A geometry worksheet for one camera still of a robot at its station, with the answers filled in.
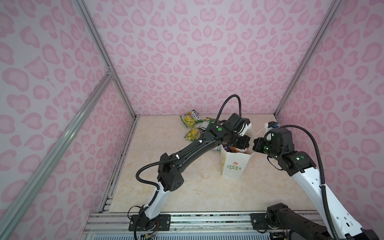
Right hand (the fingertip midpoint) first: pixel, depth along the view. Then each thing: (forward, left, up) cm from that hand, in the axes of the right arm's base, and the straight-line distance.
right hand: (254, 139), depth 73 cm
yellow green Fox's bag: (+35, +34, -23) cm, 54 cm away
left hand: (-1, +1, -1) cm, 2 cm away
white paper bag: (-8, +9, -11) cm, 16 cm away
